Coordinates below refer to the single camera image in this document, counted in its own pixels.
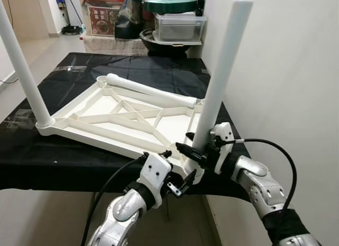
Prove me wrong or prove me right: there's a clear plastic storage box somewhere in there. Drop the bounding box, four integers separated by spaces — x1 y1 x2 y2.
153 13 207 45

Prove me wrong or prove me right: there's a white plastic table top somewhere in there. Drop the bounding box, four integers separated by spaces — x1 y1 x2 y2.
36 75 223 186

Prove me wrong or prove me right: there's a black round basin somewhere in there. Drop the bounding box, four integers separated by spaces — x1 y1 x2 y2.
139 29 204 58

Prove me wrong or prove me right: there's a beige cloth covered crate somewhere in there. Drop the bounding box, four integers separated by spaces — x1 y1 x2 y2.
79 35 146 56

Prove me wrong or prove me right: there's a black tablecloth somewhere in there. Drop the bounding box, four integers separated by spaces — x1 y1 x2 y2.
0 51 252 201

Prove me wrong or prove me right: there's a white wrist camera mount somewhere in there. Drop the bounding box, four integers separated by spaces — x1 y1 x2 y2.
139 153 173 195
211 122 235 172

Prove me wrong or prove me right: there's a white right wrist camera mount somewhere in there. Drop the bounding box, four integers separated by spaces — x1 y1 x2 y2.
211 122 235 172

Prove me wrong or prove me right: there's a black floor mop head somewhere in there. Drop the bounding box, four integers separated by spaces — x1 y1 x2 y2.
59 24 85 36

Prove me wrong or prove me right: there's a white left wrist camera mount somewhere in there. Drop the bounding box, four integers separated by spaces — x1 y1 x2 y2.
139 153 173 195

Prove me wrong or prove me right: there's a red patterned box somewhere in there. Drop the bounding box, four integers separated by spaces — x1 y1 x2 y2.
87 3 120 36

